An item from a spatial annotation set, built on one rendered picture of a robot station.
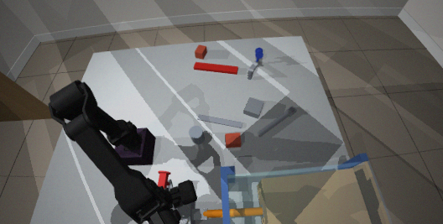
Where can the dark grey cylinder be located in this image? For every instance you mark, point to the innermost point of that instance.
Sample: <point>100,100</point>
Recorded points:
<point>196,135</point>

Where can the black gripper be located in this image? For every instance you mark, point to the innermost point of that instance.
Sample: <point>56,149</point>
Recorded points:
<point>184,193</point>

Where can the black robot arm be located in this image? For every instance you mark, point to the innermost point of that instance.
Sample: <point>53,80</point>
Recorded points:
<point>76,103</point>

